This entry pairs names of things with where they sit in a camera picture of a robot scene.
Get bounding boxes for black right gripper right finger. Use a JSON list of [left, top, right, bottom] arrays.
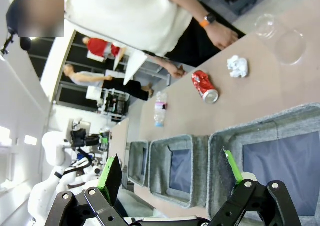
[[209, 147, 302, 226]]

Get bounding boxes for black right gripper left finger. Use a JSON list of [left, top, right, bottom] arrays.
[[44, 153, 128, 226]]

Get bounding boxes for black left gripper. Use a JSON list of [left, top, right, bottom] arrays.
[[70, 128, 110, 151]]

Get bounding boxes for clear plastic water bottle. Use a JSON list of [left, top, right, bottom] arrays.
[[153, 91, 169, 128]]

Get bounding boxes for crushed red soda can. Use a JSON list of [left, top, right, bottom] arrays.
[[191, 70, 220, 104]]

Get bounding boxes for white paper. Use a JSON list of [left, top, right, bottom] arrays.
[[226, 55, 249, 79]]

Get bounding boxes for clear plastic cup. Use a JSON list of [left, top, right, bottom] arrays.
[[254, 12, 308, 66]]

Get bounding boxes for person's left forearm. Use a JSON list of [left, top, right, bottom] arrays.
[[166, 0, 209, 28]]

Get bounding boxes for person's right forearm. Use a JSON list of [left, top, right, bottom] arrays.
[[147, 54, 176, 74]]

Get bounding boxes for person's right hand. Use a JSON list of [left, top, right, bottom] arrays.
[[169, 63, 187, 79]]

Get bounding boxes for person's left hand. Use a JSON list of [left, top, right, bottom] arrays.
[[206, 23, 240, 49]]

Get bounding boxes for brown side table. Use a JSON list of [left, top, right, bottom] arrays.
[[109, 117, 130, 167]]

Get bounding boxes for black equipment rack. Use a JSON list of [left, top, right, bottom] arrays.
[[104, 90, 131, 119]]

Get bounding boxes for grey fabric basket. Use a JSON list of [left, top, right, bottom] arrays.
[[126, 140, 150, 188], [149, 134, 211, 209], [206, 102, 320, 226]]

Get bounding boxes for background person in pale shirt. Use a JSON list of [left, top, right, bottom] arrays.
[[63, 63, 155, 101]]

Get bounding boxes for white desk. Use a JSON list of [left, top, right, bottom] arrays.
[[123, 49, 149, 86]]

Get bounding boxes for background person in red shirt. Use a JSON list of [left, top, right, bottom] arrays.
[[82, 35, 126, 62]]

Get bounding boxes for black headset microphone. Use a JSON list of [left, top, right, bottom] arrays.
[[0, 33, 33, 56]]

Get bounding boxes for white knit sweater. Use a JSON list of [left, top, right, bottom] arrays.
[[58, 0, 199, 58]]

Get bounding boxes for black trousers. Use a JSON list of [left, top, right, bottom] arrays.
[[164, 17, 247, 68]]

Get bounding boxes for person's head with black hair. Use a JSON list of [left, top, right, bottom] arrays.
[[6, 0, 65, 50]]

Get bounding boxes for orange band smartwatch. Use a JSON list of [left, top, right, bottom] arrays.
[[199, 12, 217, 28]]

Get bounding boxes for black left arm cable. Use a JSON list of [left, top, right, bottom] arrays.
[[53, 157, 92, 180]]

